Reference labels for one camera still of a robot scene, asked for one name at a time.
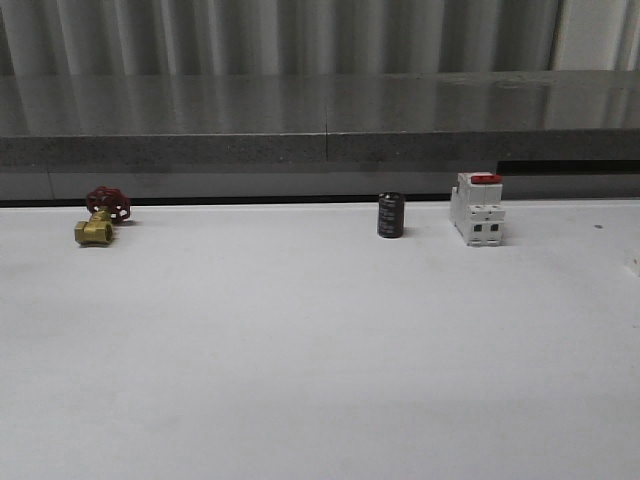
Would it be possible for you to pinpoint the brass valve red handwheel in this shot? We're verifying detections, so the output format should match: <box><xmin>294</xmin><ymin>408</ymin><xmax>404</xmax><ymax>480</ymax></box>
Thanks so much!
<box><xmin>74</xmin><ymin>186</ymin><xmax>131</xmax><ymax>246</ymax></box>

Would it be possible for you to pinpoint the white circuit breaker red switch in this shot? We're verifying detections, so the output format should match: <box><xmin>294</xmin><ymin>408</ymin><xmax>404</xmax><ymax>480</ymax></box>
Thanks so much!
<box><xmin>449</xmin><ymin>172</ymin><xmax>506</xmax><ymax>247</ymax></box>

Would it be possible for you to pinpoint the black cylindrical capacitor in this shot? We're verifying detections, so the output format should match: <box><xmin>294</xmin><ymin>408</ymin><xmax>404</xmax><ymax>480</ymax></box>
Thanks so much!
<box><xmin>377</xmin><ymin>192</ymin><xmax>405</xmax><ymax>239</ymax></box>

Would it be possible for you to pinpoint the grey stone counter ledge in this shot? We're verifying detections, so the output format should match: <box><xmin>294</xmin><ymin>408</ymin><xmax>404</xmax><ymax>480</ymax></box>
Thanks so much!
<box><xmin>1</xmin><ymin>71</ymin><xmax>639</xmax><ymax>203</ymax></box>

